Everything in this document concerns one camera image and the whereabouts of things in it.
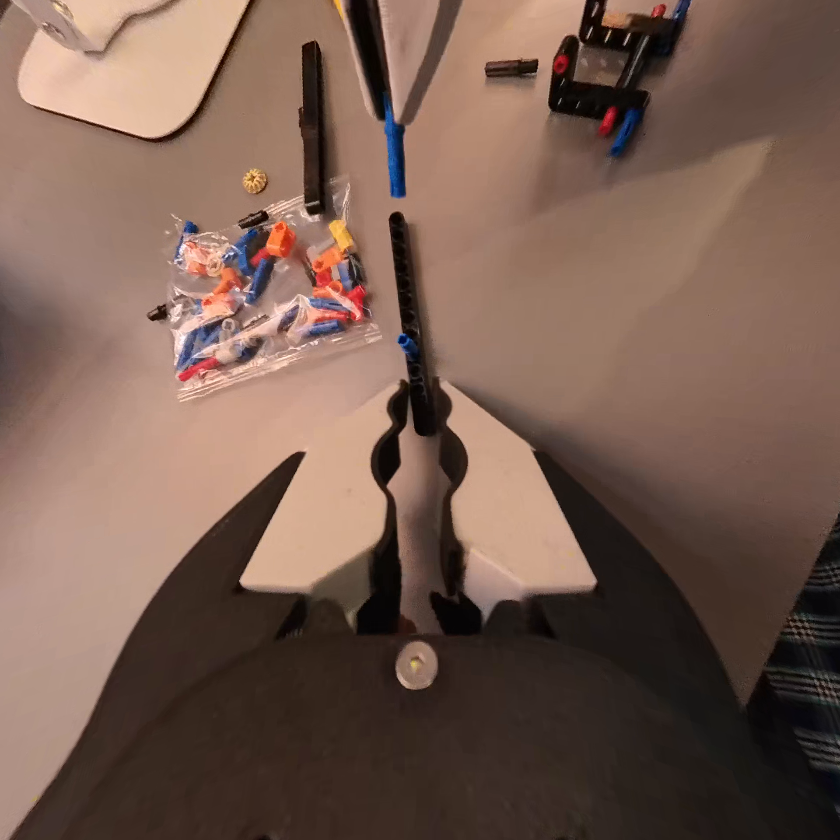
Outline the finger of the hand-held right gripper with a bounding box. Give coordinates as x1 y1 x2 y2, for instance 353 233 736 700
341 0 389 122
381 0 463 126

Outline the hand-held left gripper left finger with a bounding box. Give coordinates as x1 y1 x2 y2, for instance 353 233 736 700
239 382 410 624

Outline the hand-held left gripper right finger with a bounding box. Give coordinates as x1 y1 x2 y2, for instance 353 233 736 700
435 379 598 616

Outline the long blue lego pin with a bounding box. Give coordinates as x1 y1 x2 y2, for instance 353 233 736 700
382 92 409 199

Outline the black lego beam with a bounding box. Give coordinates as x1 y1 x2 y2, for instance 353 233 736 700
298 41 327 217
388 211 439 437

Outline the clear bag of lego pieces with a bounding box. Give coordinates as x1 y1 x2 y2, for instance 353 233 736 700
167 177 383 403

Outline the blue plaid shirt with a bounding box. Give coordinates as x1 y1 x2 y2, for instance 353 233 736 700
748 515 840 818

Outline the black lego frame assembly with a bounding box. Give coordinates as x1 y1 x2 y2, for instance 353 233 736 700
548 0 691 158

